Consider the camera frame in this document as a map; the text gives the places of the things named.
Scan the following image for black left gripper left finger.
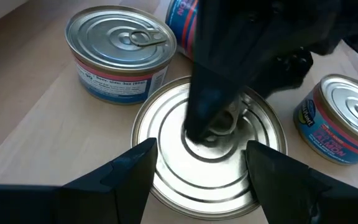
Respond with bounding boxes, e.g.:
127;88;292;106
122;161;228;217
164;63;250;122
0;138;158;224

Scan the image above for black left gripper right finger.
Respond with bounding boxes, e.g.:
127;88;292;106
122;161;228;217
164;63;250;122
246;139;358;224

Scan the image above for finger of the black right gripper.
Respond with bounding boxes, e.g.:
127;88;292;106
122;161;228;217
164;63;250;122
253;46;314;98
183;58;249;141

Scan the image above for blue red salmon can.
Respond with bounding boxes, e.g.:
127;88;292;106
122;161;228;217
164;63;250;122
65;5;178;105
293;73;358;166
165;0;200;60
131;75;288;221

